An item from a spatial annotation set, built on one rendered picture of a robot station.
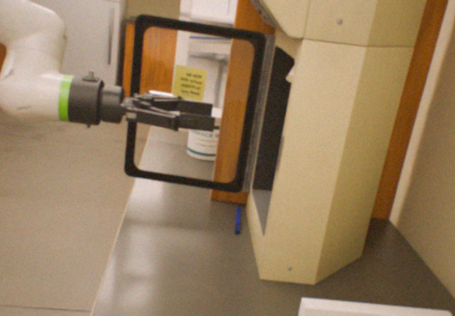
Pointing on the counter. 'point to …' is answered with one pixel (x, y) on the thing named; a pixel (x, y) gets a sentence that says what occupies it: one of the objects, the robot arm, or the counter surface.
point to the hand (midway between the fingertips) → (204, 116)
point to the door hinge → (259, 111)
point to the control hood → (288, 15)
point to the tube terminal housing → (334, 135)
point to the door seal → (248, 106)
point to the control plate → (262, 11)
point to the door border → (246, 104)
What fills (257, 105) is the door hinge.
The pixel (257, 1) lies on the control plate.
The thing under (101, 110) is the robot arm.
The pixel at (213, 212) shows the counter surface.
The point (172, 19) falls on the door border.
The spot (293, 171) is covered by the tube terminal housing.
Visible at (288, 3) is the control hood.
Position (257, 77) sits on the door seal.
